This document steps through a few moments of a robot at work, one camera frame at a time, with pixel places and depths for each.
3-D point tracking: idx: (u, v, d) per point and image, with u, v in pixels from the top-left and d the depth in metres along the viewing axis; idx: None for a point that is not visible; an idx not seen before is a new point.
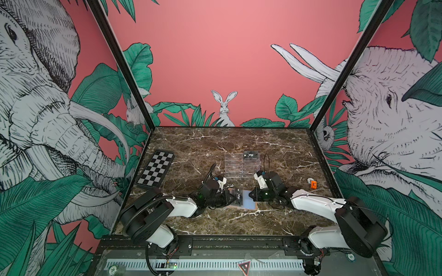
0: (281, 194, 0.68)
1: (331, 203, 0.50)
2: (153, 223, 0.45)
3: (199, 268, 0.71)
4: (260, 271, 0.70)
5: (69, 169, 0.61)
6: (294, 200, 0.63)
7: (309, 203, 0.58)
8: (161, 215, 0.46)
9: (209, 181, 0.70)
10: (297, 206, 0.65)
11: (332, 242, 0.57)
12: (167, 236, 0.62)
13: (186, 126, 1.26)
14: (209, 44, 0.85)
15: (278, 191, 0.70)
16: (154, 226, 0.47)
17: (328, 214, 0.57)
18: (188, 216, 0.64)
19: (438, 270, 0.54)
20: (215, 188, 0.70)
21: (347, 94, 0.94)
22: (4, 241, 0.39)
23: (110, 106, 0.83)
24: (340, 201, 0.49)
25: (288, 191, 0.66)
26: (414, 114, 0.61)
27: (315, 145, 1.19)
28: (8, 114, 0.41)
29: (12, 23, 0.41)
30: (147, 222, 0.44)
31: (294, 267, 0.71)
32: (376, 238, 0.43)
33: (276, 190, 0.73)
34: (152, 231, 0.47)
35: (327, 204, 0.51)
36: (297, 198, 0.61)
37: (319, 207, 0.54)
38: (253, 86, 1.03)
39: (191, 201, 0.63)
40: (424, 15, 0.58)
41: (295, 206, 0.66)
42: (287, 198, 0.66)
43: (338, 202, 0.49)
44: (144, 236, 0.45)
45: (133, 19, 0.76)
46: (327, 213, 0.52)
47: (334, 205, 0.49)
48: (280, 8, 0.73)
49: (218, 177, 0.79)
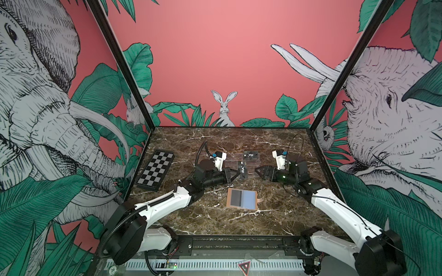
0: (303, 184, 0.61)
1: (362, 226, 0.44)
2: (132, 242, 0.42)
3: (200, 268, 0.71)
4: (260, 271, 0.70)
5: (69, 169, 0.61)
6: (315, 199, 0.57)
7: (336, 213, 0.51)
8: (133, 236, 0.41)
9: (202, 164, 0.62)
10: (318, 206, 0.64)
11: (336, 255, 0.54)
12: (164, 238, 0.62)
13: (186, 126, 1.25)
14: (209, 44, 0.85)
15: (299, 179, 0.64)
16: (136, 244, 0.44)
17: (351, 234, 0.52)
18: (185, 206, 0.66)
19: (438, 270, 0.54)
20: (209, 168, 0.61)
21: (347, 94, 0.94)
22: (4, 241, 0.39)
23: (110, 106, 0.83)
24: (374, 230, 0.43)
25: (311, 183, 0.59)
26: (414, 114, 0.61)
27: (315, 145, 1.19)
28: (8, 114, 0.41)
29: (12, 23, 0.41)
30: (122, 245, 0.41)
31: (294, 267, 0.71)
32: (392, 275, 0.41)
33: (298, 176, 0.66)
34: (136, 248, 0.45)
35: (356, 225, 0.45)
36: (322, 199, 0.55)
37: (346, 223, 0.48)
38: (253, 87, 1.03)
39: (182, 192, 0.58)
40: (424, 15, 0.58)
41: (313, 203, 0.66)
42: (308, 189, 0.59)
43: (370, 229, 0.43)
44: (128, 255, 0.44)
45: (133, 19, 0.76)
46: (352, 232, 0.47)
47: (364, 229, 0.44)
48: (281, 8, 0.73)
49: (217, 153, 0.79)
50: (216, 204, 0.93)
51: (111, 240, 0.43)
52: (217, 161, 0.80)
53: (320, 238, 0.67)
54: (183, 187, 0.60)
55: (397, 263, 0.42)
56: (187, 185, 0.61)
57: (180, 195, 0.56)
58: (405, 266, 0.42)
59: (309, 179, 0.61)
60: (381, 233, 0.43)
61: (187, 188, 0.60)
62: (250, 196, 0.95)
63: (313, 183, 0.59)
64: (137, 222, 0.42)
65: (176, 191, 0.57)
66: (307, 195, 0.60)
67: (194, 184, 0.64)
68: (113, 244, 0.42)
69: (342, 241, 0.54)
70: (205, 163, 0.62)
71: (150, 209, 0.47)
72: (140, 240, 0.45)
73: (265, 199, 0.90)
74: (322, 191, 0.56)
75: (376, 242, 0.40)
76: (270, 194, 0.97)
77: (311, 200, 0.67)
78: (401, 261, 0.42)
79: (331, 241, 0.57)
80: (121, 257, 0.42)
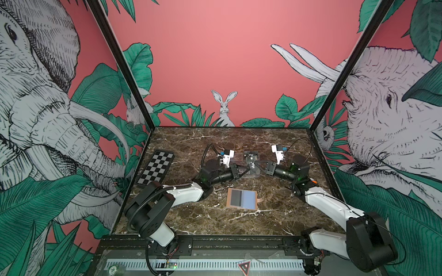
0: (298, 184, 0.66)
1: (346, 209, 0.48)
2: (157, 217, 0.46)
3: (200, 268, 0.71)
4: (260, 271, 0.70)
5: (69, 169, 0.61)
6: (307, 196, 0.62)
7: (325, 203, 0.55)
8: (162, 209, 0.45)
9: (207, 165, 0.65)
10: (312, 202, 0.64)
11: (332, 247, 0.56)
12: (168, 235, 0.63)
13: (186, 126, 1.26)
14: (209, 44, 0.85)
15: (297, 180, 0.68)
16: (159, 219, 0.47)
17: (339, 220, 0.50)
18: (196, 200, 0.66)
19: (438, 270, 0.54)
20: (214, 170, 0.64)
21: (347, 94, 0.94)
22: (4, 241, 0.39)
23: (110, 106, 0.83)
24: (357, 213, 0.46)
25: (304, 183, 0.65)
26: (414, 114, 0.61)
27: (315, 145, 1.19)
28: (8, 114, 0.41)
29: (12, 23, 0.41)
30: (150, 217, 0.45)
31: (294, 267, 0.71)
32: (379, 256, 0.42)
33: (296, 176, 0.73)
34: (158, 224, 0.48)
35: (341, 210, 0.49)
36: (313, 195, 0.60)
37: (333, 211, 0.52)
38: (252, 87, 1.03)
39: (196, 187, 0.62)
40: (424, 15, 0.58)
41: (308, 201, 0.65)
42: (302, 191, 0.64)
43: (354, 211, 0.47)
44: (151, 229, 0.46)
45: (133, 19, 0.76)
46: (339, 218, 0.50)
47: (348, 212, 0.47)
48: (281, 8, 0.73)
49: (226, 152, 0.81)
50: (216, 204, 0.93)
51: (138, 214, 0.46)
52: (225, 158, 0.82)
53: (319, 237, 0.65)
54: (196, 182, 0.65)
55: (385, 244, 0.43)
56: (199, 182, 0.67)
57: (194, 186, 0.62)
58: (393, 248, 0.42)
59: (304, 180, 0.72)
60: (364, 214, 0.46)
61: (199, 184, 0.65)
62: (250, 196, 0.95)
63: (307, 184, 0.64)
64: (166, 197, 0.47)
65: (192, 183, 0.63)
66: (301, 195, 0.65)
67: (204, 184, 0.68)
68: (138, 218, 0.45)
69: (338, 233, 0.55)
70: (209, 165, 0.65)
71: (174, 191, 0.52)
72: (163, 216, 0.48)
73: (265, 199, 0.90)
74: (313, 188, 0.60)
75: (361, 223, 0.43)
76: (270, 194, 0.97)
77: (305, 199, 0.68)
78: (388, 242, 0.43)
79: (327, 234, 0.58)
80: (145, 232, 0.45)
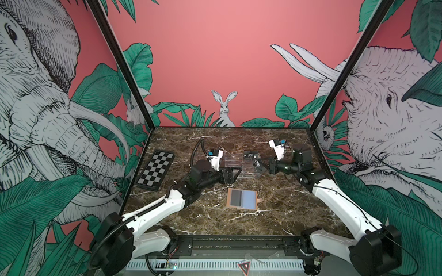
0: (305, 172, 0.59)
1: (363, 219, 0.44)
2: (119, 255, 0.41)
3: (200, 268, 0.71)
4: (260, 271, 0.70)
5: (69, 169, 0.61)
6: (320, 190, 0.55)
7: (338, 204, 0.50)
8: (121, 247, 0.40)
9: (198, 164, 0.59)
10: (323, 197, 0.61)
11: (333, 249, 0.56)
12: (163, 240, 0.62)
13: (186, 126, 1.26)
14: (209, 44, 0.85)
15: (302, 168, 0.62)
16: (125, 254, 0.42)
17: (349, 225, 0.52)
18: (180, 209, 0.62)
19: (438, 270, 0.54)
20: (205, 169, 0.59)
21: (347, 94, 0.94)
22: (4, 241, 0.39)
23: (110, 106, 0.83)
24: (374, 225, 0.42)
25: (313, 172, 0.58)
26: (414, 114, 0.61)
27: (315, 145, 1.19)
28: (8, 114, 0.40)
29: (12, 23, 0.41)
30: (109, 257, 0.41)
31: (294, 267, 0.71)
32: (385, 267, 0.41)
33: (301, 165, 0.62)
34: (125, 258, 0.44)
35: (357, 218, 0.44)
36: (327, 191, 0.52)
37: (346, 215, 0.47)
38: (252, 87, 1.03)
39: (176, 198, 0.54)
40: (424, 15, 0.58)
41: (316, 193, 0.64)
42: (311, 177, 0.57)
43: (371, 223, 0.43)
44: (117, 264, 0.42)
45: (133, 19, 0.76)
46: (350, 223, 0.47)
47: (364, 222, 0.43)
48: (281, 8, 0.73)
49: (213, 152, 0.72)
50: (216, 204, 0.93)
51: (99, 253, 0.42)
52: (213, 160, 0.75)
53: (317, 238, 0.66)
54: (177, 189, 0.58)
55: (393, 257, 0.42)
56: (182, 188, 0.59)
57: (172, 200, 0.54)
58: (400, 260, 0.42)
59: (312, 169, 0.59)
60: (381, 229, 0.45)
61: (182, 191, 0.58)
62: (250, 196, 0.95)
63: (316, 172, 0.58)
64: (125, 234, 0.41)
65: (170, 196, 0.54)
66: (308, 184, 0.59)
67: (190, 186, 0.61)
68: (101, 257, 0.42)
69: (339, 236, 0.55)
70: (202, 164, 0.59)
71: (138, 219, 0.45)
72: (129, 250, 0.43)
73: (265, 199, 0.90)
74: (324, 181, 0.55)
75: (375, 237, 0.40)
76: (270, 194, 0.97)
77: (312, 190, 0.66)
78: (397, 255, 0.41)
79: (329, 237, 0.57)
80: (111, 269, 0.41)
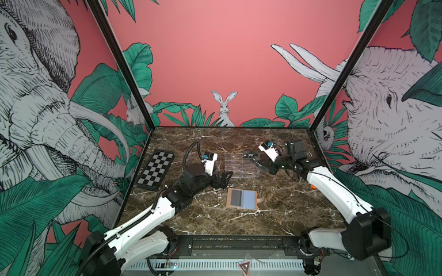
0: (300, 161, 0.60)
1: (355, 203, 0.45)
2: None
3: (199, 268, 0.71)
4: (259, 271, 0.70)
5: (69, 169, 0.61)
6: (311, 175, 0.57)
7: (329, 189, 0.51)
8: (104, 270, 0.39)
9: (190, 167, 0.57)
10: (312, 181, 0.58)
11: (331, 242, 0.56)
12: (162, 242, 0.62)
13: (186, 126, 1.26)
14: (209, 44, 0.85)
15: (296, 157, 0.64)
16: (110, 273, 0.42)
17: (340, 209, 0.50)
18: (171, 216, 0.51)
19: (438, 270, 0.54)
20: (199, 173, 0.56)
21: (347, 94, 0.94)
22: (4, 241, 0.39)
23: (110, 106, 0.83)
24: (366, 208, 0.43)
25: (308, 160, 0.59)
26: (414, 114, 0.61)
27: (315, 145, 1.19)
28: (8, 114, 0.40)
29: (12, 23, 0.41)
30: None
31: (294, 267, 0.71)
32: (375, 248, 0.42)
33: (294, 156, 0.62)
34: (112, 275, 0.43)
35: (349, 202, 0.46)
36: (317, 175, 0.55)
37: (338, 200, 0.49)
38: (253, 87, 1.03)
39: (164, 207, 0.52)
40: (424, 15, 0.58)
41: (307, 179, 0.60)
42: (306, 166, 0.58)
43: (363, 206, 0.44)
44: None
45: (133, 19, 0.76)
46: (342, 207, 0.48)
47: (355, 206, 0.44)
48: (281, 8, 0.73)
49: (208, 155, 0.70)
50: (216, 204, 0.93)
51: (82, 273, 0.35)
52: (208, 163, 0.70)
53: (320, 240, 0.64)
54: (166, 196, 0.55)
55: (383, 238, 0.43)
56: (171, 194, 0.56)
57: (160, 210, 0.51)
58: (390, 241, 0.43)
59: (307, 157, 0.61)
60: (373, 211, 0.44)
61: (171, 197, 0.55)
62: (250, 196, 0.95)
63: (310, 160, 0.59)
64: (107, 255, 0.39)
65: (157, 205, 0.52)
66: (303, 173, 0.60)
67: (181, 190, 0.58)
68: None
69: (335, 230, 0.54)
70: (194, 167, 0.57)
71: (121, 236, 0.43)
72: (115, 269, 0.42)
73: (265, 199, 0.90)
74: (319, 168, 0.56)
75: (366, 218, 0.41)
76: (270, 194, 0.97)
77: (306, 177, 0.60)
78: (387, 237, 0.44)
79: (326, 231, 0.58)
80: None
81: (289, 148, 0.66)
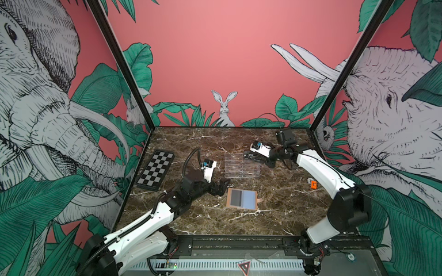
0: (292, 146, 0.63)
1: (339, 180, 0.48)
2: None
3: (200, 268, 0.71)
4: (260, 271, 0.70)
5: (69, 169, 0.61)
6: (300, 157, 0.60)
7: (317, 169, 0.54)
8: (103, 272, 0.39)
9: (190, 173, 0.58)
10: (302, 165, 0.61)
11: (327, 233, 0.57)
12: (160, 243, 0.61)
13: (186, 126, 1.26)
14: (209, 44, 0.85)
15: (286, 144, 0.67)
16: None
17: (327, 187, 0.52)
18: (170, 222, 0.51)
19: (438, 270, 0.54)
20: (198, 179, 0.58)
21: (348, 94, 0.94)
22: (4, 241, 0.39)
23: (110, 106, 0.83)
24: (349, 183, 0.47)
25: (298, 145, 0.62)
26: (414, 114, 0.61)
27: (315, 145, 1.19)
28: (8, 114, 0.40)
29: (12, 23, 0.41)
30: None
31: (294, 267, 0.71)
32: (357, 221, 0.46)
33: (285, 142, 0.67)
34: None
35: (333, 179, 0.49)
36: (307, 157, 0.58)
37: (323, 178, 0.52)
38: (253, 87, 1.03)
39: (164, 213, 0.53)
40: (424, 15, 0.58)
41: (298, 162, 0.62)
42: (296, 150, 0.61)
43: (346, 181, 0.47)
44: None
45: (133, 19, 0.76)
46: (327, 185, 0.51)
47: (339, 182, 0.47)
48: (281, 8, 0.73)
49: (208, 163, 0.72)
50: (216, 204, 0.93)
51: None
52: (207, 170, 0.72)
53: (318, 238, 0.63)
54: (165, 201, 0.56)
55: (365, 212, 0.47)
56: (170, 199, 0.57)
57: (159, 215, 0.52)
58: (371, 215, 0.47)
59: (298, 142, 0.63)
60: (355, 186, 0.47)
61: (170, 203, 0.56)
62: (250, 196, 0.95)
63: (300, 145, 0.62)
64: (107, 258, 0.40)
65: (157, 210, 0.53)
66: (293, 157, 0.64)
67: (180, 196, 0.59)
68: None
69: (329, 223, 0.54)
70: (193, 173, 0.59)
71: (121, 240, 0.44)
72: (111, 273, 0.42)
73: (265, 199, 0.90)
74: (308, 151, 0.59)
75: (348, 193, 0.44)
76: (270, 194, 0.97)
77: (297, 160, 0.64)
78: (368, 210, 0.46)
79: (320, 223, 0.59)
80: None
81: (280, 138, 0.71)
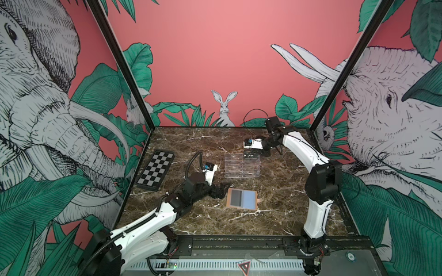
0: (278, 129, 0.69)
1: (316, 156, 0.55)
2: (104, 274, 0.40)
3: (199, 268, 0.71)
4: (259, 271, 0.70)
5: (69, 169, 0.61)
6: (286, 138, 0.66)
7: (298, 149, 0.61)
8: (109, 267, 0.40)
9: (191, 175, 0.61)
10: (287, 145, 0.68)
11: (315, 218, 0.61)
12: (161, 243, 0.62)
13: (186, 126, 1.26)
14: (209, 43, 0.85)
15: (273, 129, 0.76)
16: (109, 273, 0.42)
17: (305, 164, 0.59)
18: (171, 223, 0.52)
19: (438, 270, 0.54)
20: (200, 182, 0.60)
21: (348, 94, 0.94)
22: (4, 241, 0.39)
23: (110, 106, 0.83)
24: (323, 159, 0.54)
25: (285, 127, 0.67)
26: (414, 114, 0.61)
27: (315, 145, 1.19)
28: (8, 114, 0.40)
29: (12, 23, 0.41)
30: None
31: (294, 267, 0.71)
32: (328, 192, 0.54)
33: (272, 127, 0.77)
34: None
35: (311, 156, 0.56)
36: (291, 138, 0.64)
37: (303, 156, 0.59)
38: (253, 87, 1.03)
39: (167, 212, 0.54)
40: (424, 15, 0.58)
41: (284, 142, 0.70)
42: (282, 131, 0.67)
43: (321, 158, 0.54)
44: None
45: (133, 19, 0.76)
46: (306, 161, 0.58)
47: (316, 158, 0.54)
48: (281, 8, 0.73)
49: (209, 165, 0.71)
50: (216, 204, 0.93)
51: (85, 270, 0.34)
52: (208, 172, 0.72)
53: (313, 230, 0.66)
54: (168, 202, 0.58)
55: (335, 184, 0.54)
56: (173, 199, 0.59)
57: (163, 214, 0.53)
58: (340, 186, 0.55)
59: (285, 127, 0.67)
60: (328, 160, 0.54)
61: (173, 203, 0.58)
62: (250, 196, 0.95)
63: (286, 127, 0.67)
64: (113, 252, 0.41)
65: (159, 210, 0.54)
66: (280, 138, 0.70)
67: (182, 197, 0.61)
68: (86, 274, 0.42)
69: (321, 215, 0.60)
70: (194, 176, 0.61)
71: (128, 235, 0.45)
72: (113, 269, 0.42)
73: (265, 199, 0.90)
74: (292, 133, 0.65)
75: (323, 168, 0.51)
76: (270, 194, 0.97)
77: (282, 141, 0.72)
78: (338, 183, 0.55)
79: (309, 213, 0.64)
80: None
81: (269, 126, 0.78)
